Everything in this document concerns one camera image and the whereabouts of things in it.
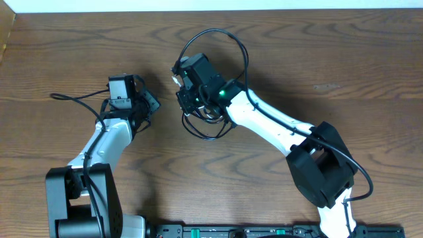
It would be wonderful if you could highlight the black USB cable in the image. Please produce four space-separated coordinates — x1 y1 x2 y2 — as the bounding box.
180 112 235 141
188 107 232 138

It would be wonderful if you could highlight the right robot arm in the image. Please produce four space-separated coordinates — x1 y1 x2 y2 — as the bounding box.
172 53 357 237

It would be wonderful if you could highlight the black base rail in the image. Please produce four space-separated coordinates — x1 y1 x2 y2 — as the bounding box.
144 224 405 238

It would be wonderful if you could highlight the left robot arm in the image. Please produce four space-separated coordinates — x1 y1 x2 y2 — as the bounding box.
45 74 160 238

